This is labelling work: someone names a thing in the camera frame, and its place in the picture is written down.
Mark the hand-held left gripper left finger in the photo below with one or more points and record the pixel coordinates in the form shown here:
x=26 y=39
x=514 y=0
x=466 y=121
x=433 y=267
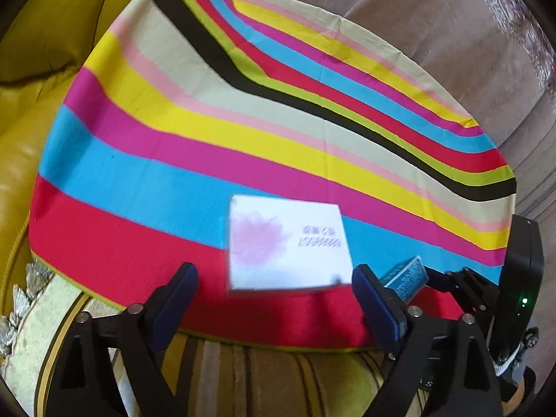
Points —
x=173 y=299

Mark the white box pink flower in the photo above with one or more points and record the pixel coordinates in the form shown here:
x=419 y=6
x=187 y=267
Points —
x=286 y=247

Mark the silver tassel fringe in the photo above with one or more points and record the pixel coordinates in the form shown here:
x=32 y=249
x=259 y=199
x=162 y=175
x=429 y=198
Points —
x=26 y=286

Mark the yellow leather sofa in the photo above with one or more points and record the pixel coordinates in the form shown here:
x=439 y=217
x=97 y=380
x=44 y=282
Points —
x=43 y=74

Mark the green gold striped plush cushion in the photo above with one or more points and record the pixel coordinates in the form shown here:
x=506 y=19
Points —
x=260 y=382

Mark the blue and white box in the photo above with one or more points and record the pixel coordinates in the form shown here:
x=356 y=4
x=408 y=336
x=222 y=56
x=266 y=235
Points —
x=406 y=280

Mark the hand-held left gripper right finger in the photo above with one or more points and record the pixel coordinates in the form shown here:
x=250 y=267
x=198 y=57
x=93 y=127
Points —
x=378 y=304

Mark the colourful striped cloth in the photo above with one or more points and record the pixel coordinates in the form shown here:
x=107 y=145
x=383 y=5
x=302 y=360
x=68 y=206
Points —
x=195 y=130

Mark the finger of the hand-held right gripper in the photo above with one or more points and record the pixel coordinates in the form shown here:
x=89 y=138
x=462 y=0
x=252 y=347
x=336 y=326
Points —
x=478 y=291
x=443 y=281

